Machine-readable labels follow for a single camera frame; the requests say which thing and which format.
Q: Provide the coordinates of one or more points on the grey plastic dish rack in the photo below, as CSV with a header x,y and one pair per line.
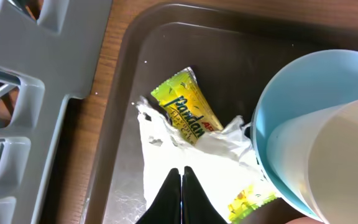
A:
x,y
49,51

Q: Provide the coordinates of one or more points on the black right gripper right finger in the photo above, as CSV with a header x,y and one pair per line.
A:
x,y
196,207

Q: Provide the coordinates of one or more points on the yellow pandan cake wrapper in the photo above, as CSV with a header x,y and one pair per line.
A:
x,y
186,106

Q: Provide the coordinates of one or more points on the white plastic cup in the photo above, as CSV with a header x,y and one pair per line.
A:
x,y
316,157

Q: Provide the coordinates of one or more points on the light blue bowl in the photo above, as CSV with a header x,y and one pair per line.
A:
x,y
310,83

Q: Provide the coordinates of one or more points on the white tissue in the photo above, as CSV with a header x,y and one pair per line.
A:
x,y
224,162

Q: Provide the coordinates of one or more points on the dark brown serving tray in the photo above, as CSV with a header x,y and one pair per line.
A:
x,y
234,54

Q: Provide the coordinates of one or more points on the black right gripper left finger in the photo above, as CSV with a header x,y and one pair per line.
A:
x,y
166,207

